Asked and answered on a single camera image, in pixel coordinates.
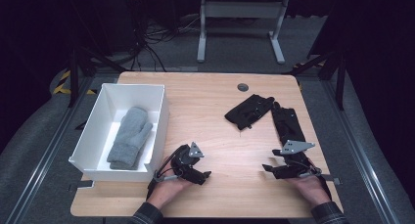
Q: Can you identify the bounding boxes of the short black glove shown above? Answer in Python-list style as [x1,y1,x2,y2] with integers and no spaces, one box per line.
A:
[224,93,276,131]

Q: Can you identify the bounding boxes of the white metal desk frame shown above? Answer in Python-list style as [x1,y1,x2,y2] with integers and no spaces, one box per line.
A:
[196,0,291,66]

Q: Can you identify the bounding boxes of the grey table edge bracket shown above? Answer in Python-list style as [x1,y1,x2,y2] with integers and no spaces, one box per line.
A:
[68,180,95,192]
[321,173,343,186]

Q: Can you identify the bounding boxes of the hand-held gripper cable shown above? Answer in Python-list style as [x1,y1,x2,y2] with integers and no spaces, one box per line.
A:
[292,158,324,179]
[146,145,187,199]

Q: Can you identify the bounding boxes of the aluminium floor rail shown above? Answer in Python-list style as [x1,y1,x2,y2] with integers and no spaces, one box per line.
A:
[5,76,96,224]
[320,79,398,224]

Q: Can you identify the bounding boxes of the white rectangular box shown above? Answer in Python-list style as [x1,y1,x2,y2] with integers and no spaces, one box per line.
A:
[68,82,170,183]

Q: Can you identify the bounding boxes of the plain grey fleece mitten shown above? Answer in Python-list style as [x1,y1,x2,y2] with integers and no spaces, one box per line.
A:
[106,106,154,168]

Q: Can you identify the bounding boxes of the long black glove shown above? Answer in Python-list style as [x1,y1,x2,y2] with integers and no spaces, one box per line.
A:
[270,101,308,147]

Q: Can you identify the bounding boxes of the person's right hand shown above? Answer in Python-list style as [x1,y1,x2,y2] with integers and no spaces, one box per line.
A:
[286,174,332,210]

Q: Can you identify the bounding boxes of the person's left hand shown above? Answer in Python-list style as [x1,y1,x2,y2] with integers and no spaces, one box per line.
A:
[146,176,194,211]

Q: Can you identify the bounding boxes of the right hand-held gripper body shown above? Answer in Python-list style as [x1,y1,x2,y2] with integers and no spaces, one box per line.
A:
[280,139,323,180]

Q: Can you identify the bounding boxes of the yellow black hazard tape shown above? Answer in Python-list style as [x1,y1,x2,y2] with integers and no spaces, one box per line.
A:
[52,69,98,96]

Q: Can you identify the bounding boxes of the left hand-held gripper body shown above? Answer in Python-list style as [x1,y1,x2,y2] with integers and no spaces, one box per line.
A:
[169,141,207,183]

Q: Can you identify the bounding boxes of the bundle of black floor cables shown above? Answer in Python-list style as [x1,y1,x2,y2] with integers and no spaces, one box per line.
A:
[129,13,204,72]

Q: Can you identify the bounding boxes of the black metal stand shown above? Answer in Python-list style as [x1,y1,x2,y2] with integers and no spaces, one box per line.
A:
[67,46,129,109]
[283,47,347,112]

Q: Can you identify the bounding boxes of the left hand-held gripper cable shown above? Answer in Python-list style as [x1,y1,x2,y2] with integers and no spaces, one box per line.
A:
[146,145,187,199]

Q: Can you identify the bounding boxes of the right hand-held gripper cable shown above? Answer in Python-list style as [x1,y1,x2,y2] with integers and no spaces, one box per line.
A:
[292,158,324,179]

